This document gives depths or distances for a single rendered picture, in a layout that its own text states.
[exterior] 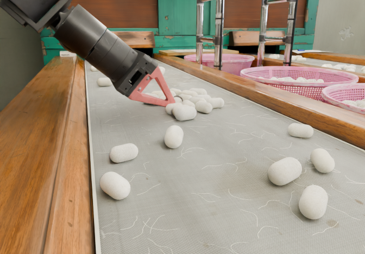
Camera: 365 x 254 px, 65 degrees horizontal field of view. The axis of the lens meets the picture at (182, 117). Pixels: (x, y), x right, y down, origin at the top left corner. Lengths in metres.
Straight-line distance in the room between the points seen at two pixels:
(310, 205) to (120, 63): 0.31
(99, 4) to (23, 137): 1.04
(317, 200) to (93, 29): 0.34
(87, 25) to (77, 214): 0.27
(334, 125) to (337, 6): 2.67
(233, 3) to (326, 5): 1.56
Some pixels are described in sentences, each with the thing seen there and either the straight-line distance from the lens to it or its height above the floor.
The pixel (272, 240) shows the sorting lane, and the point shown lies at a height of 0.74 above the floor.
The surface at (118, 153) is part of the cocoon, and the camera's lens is 0.30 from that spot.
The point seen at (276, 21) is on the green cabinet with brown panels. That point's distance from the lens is 1.64.
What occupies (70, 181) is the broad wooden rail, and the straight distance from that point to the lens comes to 0.26.
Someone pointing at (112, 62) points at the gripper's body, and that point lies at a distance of 0.43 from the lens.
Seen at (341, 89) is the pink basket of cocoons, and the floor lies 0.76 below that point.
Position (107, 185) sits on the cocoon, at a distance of 0.25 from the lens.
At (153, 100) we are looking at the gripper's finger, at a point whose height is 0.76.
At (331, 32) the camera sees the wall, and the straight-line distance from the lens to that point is 3.04.
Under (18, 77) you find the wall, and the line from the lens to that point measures 2.19.
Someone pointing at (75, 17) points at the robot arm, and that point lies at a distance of 0.42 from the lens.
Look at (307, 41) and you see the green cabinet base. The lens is 1.76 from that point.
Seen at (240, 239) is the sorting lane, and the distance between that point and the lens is 0.21.
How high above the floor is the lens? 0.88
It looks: 17 degrees down
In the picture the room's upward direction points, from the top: straight up
